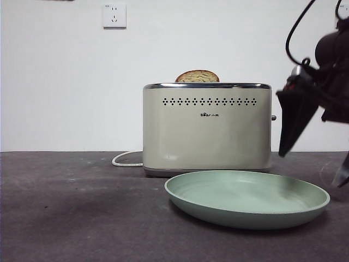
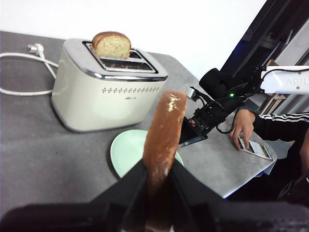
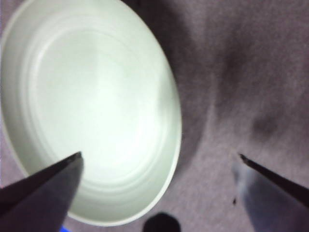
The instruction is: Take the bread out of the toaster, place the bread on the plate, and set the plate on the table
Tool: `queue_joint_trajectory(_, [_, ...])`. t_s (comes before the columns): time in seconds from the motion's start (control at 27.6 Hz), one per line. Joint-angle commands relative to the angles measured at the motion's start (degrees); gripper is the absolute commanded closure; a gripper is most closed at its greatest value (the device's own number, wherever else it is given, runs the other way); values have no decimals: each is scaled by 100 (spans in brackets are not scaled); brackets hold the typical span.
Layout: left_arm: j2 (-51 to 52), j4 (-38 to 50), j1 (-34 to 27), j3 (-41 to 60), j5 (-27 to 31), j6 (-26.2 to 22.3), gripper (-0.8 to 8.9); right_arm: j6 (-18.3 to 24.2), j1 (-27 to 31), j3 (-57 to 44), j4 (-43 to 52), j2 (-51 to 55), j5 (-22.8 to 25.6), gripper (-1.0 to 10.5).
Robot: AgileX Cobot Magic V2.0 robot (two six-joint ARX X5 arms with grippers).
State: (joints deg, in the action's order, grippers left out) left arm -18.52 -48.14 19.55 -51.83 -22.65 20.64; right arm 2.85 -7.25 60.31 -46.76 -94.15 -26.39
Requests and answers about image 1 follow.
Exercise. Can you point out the toasted bread slice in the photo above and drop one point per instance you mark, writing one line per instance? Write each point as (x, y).
(196, 76)

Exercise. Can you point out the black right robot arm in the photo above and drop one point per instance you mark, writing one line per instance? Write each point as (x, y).
(332, 49)

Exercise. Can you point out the pale green round plate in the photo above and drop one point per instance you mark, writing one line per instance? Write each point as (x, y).
(245, 196)

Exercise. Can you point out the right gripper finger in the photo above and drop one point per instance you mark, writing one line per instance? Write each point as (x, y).
(294, 114)
(344, 174)

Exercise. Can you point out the cream two-slot toaster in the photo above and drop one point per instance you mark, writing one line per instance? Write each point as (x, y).
(207, 136)

